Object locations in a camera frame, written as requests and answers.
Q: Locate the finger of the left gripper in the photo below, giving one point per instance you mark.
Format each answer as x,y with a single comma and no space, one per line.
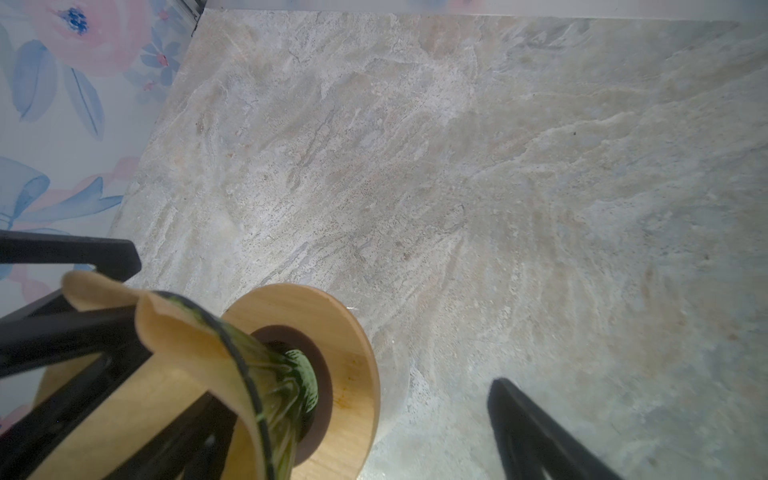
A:
116,258
50,340

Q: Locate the brown paper coffee filter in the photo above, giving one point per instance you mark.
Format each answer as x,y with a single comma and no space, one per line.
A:
151,398

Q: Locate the green glass dripper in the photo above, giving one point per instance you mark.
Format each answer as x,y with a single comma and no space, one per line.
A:
279,383

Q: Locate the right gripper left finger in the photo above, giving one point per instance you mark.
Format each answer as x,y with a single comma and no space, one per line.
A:
193,446

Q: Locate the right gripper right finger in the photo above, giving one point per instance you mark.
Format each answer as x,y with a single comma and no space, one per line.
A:
532,445

